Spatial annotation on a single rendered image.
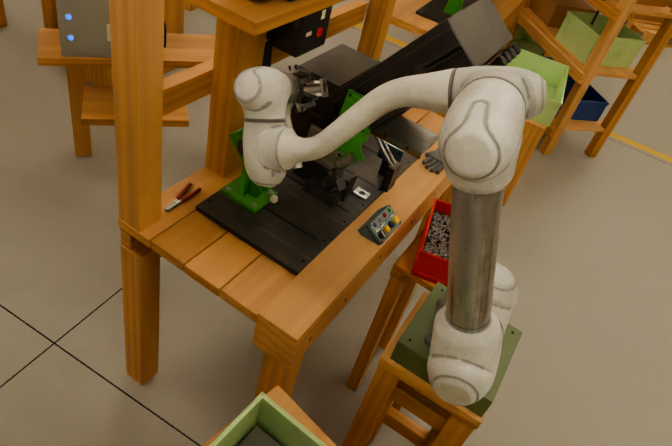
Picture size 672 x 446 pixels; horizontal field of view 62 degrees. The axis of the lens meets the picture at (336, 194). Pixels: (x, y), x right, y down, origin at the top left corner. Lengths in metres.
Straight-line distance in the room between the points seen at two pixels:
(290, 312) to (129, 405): 1.04
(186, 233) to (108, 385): 0.92
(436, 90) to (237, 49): 0.76
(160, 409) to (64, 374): 0.41
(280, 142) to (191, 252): 0.57
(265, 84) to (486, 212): 0.58
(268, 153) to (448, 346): 0.61
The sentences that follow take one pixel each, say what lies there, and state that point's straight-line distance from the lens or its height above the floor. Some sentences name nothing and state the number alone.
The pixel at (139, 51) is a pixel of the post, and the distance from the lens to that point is 1.47.
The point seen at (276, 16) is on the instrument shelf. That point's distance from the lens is 1.64.
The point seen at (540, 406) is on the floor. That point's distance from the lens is 2.95.
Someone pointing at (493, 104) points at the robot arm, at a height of 1.74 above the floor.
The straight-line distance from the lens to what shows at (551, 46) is 4.66.
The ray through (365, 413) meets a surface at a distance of 1.91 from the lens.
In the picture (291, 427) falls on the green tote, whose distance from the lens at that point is 1.41.
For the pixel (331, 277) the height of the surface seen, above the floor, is 0.90.
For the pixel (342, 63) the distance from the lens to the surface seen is 2.14.
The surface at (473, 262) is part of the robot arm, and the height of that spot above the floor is 1.41.
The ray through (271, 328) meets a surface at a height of 0.88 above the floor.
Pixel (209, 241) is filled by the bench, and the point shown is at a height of 0.88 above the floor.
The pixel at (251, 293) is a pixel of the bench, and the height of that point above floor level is 0.88.
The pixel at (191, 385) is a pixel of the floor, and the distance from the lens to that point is 2.53.
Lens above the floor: 2.18
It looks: 39 degrees down
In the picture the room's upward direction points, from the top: 15 degrees clockwise
